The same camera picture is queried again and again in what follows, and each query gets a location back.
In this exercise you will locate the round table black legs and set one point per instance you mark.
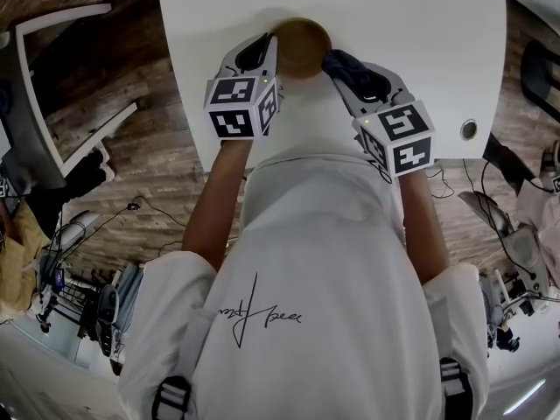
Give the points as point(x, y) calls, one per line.
point(538, 81)

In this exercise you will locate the black power adapter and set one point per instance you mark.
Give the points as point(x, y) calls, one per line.
point(133, 207)

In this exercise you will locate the person's white shirt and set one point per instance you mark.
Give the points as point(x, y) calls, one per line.
point(328, 278)

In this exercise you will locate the grey desk white legs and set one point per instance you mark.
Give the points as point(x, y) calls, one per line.
point(30, 116)

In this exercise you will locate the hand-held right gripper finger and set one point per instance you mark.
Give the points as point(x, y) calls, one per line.
point(352, 103)
point(400, 88)

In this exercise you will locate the grey mesh office chair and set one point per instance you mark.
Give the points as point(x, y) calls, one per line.
point(520, 243)

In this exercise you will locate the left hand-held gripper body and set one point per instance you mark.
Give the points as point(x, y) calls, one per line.
point(232, 103)

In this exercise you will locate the person's left forearm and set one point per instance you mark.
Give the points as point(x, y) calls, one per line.
point(219, 199)

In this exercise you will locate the black equipment cart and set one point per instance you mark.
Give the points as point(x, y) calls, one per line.
point(74, 287)

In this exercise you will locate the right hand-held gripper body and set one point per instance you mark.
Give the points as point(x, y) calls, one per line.
point(402, 134)

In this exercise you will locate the white table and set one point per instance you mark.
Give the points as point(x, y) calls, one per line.
point(394, 37)

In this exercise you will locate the dark blue cloth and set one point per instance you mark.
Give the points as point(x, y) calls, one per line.
point(345, 66)

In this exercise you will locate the brown wooden bowl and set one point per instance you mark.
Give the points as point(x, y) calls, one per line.
point(304, 46)

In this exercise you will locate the person's right forearm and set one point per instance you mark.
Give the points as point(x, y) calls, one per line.
point(424, 226)

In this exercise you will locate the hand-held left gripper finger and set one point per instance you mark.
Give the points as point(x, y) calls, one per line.
point(272, 59)
point(229, 59)

